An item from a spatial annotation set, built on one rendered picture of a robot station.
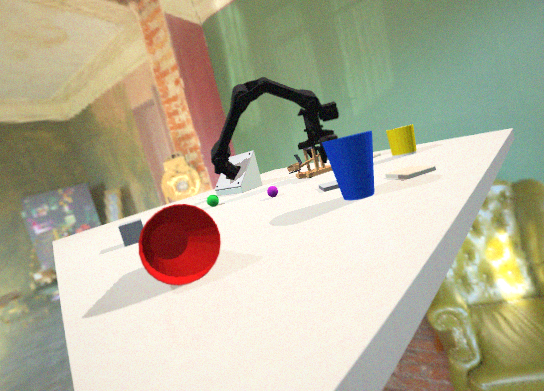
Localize yellow cup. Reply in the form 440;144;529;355
386;124;417;157

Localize purple ball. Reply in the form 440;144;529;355
267;186;278;197

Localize blue cup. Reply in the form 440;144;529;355
322;131;375;200

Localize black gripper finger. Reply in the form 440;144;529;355
317;146;328;164
307;146;319;158

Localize green ball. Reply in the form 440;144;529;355
206;195;219;207

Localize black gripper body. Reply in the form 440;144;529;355
298;122;338;150

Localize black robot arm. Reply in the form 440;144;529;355
211;77;338;180

